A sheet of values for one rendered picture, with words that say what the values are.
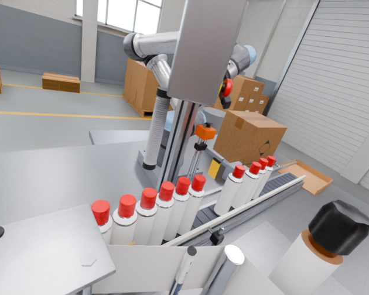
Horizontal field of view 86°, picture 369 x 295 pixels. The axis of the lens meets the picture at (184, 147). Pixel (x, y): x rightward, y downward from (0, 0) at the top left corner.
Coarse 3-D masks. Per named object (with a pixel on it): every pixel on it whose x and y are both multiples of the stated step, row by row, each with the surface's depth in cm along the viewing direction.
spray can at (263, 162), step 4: (260, 160) 75; (264, 160) 74; (264, 164) 74; (264, 168) 75; (260, 172) 75; (264, 172) 75; (260, 176) 75; (260, 180) 77; (256, 184) 77; (256, 188) 79; (252, 192) 79; (252, 196) 81; (248, 200) 81
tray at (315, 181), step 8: (296, 160) 147; (288, 168) 138; (296, 168) 141; (304, 168) 144; (312, 168) 140; (296, 176) 129; (312, 176) 136; (320, 176) 136; (304, 184) 122; (312, 184) 125; (320, 184) 128; (328, 184) 127; (312, 192) 116
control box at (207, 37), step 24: (192, 0) 32; (216, 0) 32; (240, 0) 32; (192, 24) 33; (216, 24) 33; (240, 24) 34; (192, 48) 35; (216, 48) 35; (192, 72) 37; (216, 72) 37; (168, 96) 39; (192, 96) 39; (216, 96) 39
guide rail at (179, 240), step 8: (304, 176) 113; (288, 184) 99; (272, 192) 89; (256, 200) 80; (240, 208) 73; (224, 216) 67; (232, 216) 71; (208, 224) 62; (216, 224) 65; (192, 232) 58; (200, 232) 60; (176, 240) 54; (184, 240) 56
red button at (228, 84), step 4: (224, 80) 42; (228, 80) 40; (224, 84) 40; (228, 84) 40; (232, 84) 40; (224, 88) 41; (228, 88) 40; (232, 88) 40; (224, 92) 40; (228, 92) 40; (224, 96) 41
